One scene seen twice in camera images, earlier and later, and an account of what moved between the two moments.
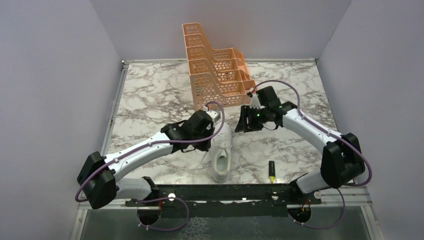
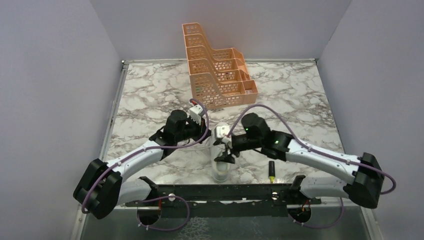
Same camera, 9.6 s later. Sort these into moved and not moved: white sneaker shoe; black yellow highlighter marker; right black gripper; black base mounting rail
Moved: right black gripper
Not moved: white sneaker shoe; black base mounting rail; black yellow highlighter marker
